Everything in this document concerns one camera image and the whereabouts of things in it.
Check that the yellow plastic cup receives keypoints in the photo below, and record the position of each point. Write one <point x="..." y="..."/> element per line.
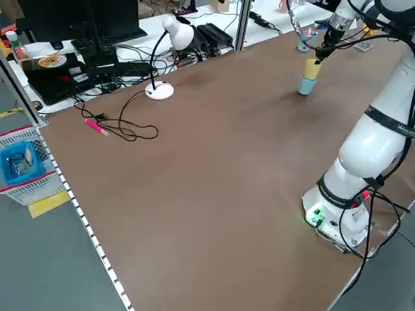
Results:
<point x="311" y="70"/>

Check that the black computer monitor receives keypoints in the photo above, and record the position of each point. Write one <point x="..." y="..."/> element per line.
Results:
<point x="58" y="19"/>

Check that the black tape roll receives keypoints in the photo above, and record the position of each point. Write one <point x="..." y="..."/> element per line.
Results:
<point x="36" y="104"/>

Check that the orange pen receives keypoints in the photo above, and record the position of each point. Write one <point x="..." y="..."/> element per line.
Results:
<point x="310" y="32"/>

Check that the black power adapter box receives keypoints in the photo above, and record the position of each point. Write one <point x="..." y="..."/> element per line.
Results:
<point x="215" y="34"/>

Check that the black flat case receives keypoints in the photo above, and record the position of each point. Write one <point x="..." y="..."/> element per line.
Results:
<point x="55" y="84"/>

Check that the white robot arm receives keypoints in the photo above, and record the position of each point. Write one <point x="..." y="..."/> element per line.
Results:
<point x="347" y="8"/>
<point x="373" y="152"/>

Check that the white desk lamp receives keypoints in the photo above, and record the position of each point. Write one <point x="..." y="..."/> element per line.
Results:
<point x="181" y="34"/>

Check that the pink marker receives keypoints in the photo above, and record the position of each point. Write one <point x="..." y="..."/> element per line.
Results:
<point x="97" y="127"/>

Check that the white plastic basket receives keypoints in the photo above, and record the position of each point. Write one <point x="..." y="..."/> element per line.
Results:
<point x="29" y="191"/>

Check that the clear blue pen cup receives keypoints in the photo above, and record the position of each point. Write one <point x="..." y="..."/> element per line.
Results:
<point x="303" y="42"/>

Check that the blue plastic cup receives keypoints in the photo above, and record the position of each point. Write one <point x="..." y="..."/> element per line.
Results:
<point x="306" y="85"/>

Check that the aluminium frame post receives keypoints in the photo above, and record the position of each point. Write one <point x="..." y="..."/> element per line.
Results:
<point x="22" y="94"/>
<point x="242" y="24"/>

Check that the round plate with food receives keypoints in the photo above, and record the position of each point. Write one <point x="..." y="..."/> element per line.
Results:
<point x="51" y="61"/>

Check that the yellow mug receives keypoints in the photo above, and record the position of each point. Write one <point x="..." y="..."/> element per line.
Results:
<point x="370" y="31"/>

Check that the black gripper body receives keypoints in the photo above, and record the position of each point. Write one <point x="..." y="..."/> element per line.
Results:
<point x="331" y="37"/>

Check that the blue plastic box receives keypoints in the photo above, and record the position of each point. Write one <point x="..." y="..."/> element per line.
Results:
<point x="22" y="176"/>

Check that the black power strip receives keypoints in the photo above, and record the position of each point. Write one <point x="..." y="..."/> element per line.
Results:
<point x="259" y="18"/>

